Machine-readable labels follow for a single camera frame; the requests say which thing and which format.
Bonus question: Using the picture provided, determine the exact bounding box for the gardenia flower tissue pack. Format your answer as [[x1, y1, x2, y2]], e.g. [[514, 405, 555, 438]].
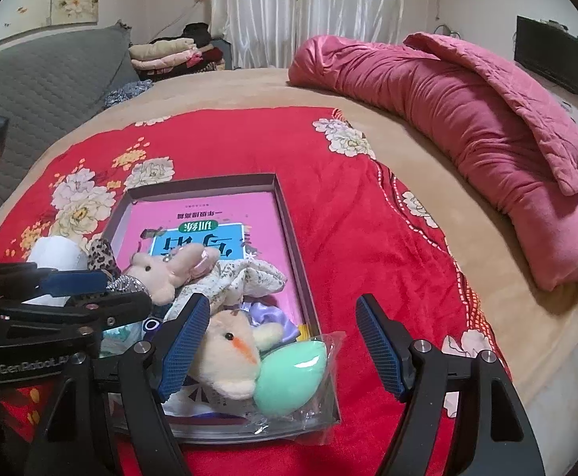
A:
[[162, 380, 254, 418]]

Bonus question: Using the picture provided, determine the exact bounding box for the leopard print cloth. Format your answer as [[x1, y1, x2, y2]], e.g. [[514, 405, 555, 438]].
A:
[[88, 238, 121, 280]]

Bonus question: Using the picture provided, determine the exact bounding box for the white toilet paper roll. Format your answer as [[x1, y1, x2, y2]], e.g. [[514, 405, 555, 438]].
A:
[[22, 235, 91, 307]]

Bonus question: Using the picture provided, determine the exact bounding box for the cream plush chick toy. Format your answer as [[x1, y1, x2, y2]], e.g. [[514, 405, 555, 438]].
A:
[[189, 309, 283, 401]]

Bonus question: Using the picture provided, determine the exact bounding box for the pink plush bunny with bow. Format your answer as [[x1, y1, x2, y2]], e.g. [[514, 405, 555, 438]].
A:
[[124, 243, 220, 306]]

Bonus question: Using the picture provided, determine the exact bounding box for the floral white fabric pouch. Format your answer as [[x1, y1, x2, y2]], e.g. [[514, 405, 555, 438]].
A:
[[164, 259, 287, 321]]

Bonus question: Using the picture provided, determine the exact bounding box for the green sponge egg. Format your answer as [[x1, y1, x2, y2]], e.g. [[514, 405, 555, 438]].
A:
[[251, 331, 346, 446]]

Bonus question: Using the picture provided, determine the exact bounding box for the dark brown box tray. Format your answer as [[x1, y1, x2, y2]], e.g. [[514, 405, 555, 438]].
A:
[[89, 174, 341, 444]]

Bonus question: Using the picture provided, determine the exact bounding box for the beige bed sheet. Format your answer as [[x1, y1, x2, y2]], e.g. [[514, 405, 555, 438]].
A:
[[0, 68, 578, 403]]

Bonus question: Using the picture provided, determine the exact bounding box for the purple satin scrunchie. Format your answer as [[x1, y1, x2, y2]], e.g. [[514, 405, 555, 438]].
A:
[[239, 301, 300, 348]]

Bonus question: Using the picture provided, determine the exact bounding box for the pink book with blue panel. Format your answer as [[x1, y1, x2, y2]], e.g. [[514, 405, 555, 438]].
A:
[[102, 190, 305, 327]]

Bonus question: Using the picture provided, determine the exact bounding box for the grey quilted headboard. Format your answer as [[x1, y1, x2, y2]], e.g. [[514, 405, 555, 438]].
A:
[[0, 23, 138, 207]]

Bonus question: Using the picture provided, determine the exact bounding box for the red floral blanket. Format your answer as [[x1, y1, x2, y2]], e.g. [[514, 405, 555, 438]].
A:
[[0, 107, 497, 475]]

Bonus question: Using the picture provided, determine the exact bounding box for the blue patterned cloth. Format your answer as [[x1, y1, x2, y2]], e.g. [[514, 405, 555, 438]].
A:
[[104, 80, 153, 109]]

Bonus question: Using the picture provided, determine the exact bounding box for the pink red quilt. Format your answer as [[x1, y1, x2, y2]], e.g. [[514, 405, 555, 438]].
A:
[[288, 32, 578, 291]]

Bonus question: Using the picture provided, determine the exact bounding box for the stack of folded clothes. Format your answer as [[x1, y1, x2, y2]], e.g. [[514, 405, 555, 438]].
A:
[[129, 23, 232, 82]]

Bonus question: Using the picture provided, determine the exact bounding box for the white satin curtain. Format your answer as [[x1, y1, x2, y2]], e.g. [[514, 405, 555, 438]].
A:
[[210, 0, 404, 69]]

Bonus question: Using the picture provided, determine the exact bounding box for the black wall television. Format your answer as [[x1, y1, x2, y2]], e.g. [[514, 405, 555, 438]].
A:
[[514, 15, 578, 95]]

